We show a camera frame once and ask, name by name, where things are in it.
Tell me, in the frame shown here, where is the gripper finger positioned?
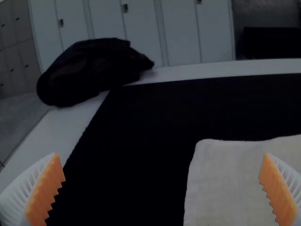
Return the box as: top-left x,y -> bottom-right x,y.
0,152 -> 66,226
258,152 -> 301,226

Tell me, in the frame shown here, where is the pale towel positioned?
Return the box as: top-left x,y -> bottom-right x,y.
182,134 -> 301,226

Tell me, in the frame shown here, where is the black mat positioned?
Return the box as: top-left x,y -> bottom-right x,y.
44,73 -> 301,226

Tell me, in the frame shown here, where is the black crumpled jacket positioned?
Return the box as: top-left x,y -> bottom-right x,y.
36,37 -> 155,108

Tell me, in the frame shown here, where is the grey cupboard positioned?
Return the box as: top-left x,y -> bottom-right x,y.
28,0 -> 237,71
0,0 -> 44,99

